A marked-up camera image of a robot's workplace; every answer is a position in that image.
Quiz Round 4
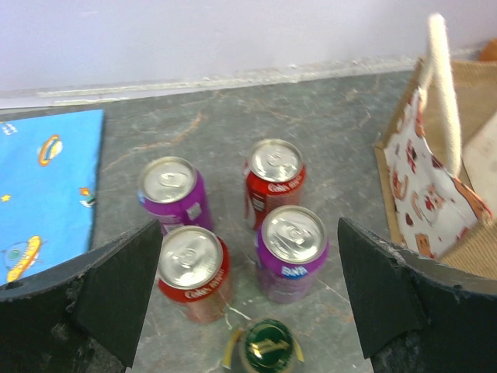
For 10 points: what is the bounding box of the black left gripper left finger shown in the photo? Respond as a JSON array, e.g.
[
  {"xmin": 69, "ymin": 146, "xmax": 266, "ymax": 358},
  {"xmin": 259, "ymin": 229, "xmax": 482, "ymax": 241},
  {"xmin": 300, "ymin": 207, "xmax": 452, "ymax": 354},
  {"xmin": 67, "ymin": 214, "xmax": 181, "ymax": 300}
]
[{"xmin": 1, "ymin": 221, "xmax": 162, "ymax": 372}]

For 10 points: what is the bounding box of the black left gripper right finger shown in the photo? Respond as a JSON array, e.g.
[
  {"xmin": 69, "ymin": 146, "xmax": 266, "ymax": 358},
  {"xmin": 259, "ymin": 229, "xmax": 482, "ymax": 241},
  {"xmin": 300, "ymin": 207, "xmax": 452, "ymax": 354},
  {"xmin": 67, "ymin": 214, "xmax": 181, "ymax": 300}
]
[{"xmin": 337, "ymin": 218, "xmax": 496, "ymax": 372}]

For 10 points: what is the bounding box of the burlap canvas tote bag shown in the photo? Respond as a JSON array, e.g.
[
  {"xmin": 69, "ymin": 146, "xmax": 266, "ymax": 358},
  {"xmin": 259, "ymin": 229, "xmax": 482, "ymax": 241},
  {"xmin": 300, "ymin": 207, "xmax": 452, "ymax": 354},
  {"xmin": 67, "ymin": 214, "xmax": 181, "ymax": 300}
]
[{"xmin": 375, "ymin": 13, "xmax": 496, "ymax": 279}]

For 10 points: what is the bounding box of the purple soda can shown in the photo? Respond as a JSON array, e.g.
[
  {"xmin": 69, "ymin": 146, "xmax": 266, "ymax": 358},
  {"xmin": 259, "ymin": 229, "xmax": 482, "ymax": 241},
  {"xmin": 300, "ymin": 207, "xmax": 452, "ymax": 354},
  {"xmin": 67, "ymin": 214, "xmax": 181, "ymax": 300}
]
[
  {"xmin": 255, "ymin": 205, "xmax": 330, "ymax": 303},
  {"xmin": 137, "ymin": 156, "xmax": 214, "ymax": 235}
]

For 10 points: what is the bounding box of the green glass bottle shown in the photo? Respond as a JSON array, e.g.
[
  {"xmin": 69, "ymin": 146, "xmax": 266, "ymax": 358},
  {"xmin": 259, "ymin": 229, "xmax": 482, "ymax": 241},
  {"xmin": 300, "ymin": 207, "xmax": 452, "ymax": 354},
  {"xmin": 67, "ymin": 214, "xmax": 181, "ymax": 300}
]
[{"xmin": 221, "ymin": 318, "xmax": 305, "ymax": 373}]

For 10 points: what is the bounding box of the blue patterned cloth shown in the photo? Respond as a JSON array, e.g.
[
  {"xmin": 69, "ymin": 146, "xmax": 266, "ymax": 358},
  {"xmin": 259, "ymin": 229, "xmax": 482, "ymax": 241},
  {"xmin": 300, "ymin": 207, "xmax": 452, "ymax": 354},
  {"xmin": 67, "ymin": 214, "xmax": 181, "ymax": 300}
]
[{"xmin": 0, "ymin": 110, "xmax": 104, "ymax": 284}]

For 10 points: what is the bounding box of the orange wooden compartment tray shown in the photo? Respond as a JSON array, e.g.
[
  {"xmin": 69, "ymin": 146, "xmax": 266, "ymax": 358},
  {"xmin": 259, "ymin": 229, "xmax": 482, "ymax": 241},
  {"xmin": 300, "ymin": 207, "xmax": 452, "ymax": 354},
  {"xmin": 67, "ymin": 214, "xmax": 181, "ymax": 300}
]
[{"xmin": 478, "ymin": 38, "xmax": 497, "ymax": 62}]

